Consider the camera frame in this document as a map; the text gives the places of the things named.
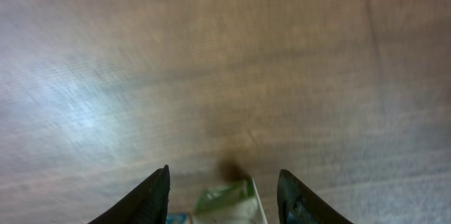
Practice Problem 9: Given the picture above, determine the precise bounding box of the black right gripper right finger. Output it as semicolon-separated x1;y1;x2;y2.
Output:
277;169;352;224

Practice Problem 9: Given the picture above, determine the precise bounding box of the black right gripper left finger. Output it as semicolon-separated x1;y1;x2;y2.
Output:
89;165;171;224

